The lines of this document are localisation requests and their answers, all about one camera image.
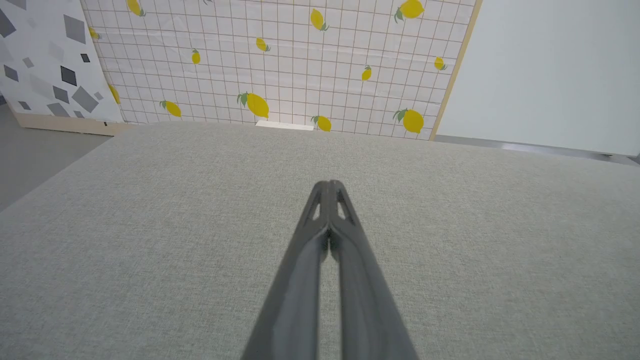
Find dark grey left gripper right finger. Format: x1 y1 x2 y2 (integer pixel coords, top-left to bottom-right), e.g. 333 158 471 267
328 180 420 360

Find grey geometric print screen panel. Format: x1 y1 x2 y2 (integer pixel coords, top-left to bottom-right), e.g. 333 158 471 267
0 0 137 137

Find lemon print screen panel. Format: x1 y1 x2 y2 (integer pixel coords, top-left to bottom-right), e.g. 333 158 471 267
80 0 484 141

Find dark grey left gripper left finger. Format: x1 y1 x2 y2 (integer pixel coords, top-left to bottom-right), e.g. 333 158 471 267
240 180 331 360

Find grey fabric sofa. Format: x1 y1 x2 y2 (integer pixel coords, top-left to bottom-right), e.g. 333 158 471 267
0 121 640 360

